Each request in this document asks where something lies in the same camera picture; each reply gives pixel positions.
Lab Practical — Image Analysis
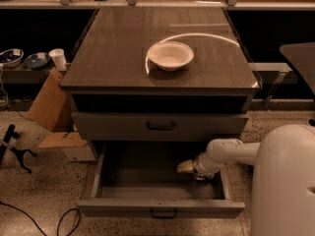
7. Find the orange soda can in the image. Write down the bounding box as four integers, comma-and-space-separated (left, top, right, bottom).
193, 173, 207, 181

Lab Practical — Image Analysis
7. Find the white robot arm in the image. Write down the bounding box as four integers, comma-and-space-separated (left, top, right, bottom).
177, 125, 315, 236

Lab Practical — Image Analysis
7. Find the open grey middle drawer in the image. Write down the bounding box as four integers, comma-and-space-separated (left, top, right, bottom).
78, 142, 245, 219

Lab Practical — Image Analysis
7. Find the grey drawer cabinet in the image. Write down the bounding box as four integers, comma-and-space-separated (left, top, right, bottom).
60, 5, 264, 164

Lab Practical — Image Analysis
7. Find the closed grey top drawer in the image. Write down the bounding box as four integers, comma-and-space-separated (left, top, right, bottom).
72, 112, 248, 142

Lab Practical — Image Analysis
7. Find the white paper bowl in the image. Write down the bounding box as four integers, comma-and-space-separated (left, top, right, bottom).
147, 41, 194, 72

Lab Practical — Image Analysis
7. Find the flat cardboard piece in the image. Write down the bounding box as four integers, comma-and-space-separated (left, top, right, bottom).
38, 132, 88, 148

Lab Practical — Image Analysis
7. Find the white paper cup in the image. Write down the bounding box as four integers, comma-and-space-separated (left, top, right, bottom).
49, 48, 66, 71

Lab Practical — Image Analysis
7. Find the black tripod stand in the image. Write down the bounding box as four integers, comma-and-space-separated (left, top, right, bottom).
0, 124, 36, 174

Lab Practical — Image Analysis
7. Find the dark blue bowl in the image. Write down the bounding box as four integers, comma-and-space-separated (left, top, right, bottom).
24, 52, 50, 71

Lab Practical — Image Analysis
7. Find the grey side shelf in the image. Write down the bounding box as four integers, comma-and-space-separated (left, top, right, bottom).
1, 64, 55, 85

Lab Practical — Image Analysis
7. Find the blue patterned bowl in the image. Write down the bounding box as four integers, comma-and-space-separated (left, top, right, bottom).
0, 48, 24, 68

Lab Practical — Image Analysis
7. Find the black floor cable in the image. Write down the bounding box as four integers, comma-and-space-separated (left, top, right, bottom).
0, 200, 82, 236

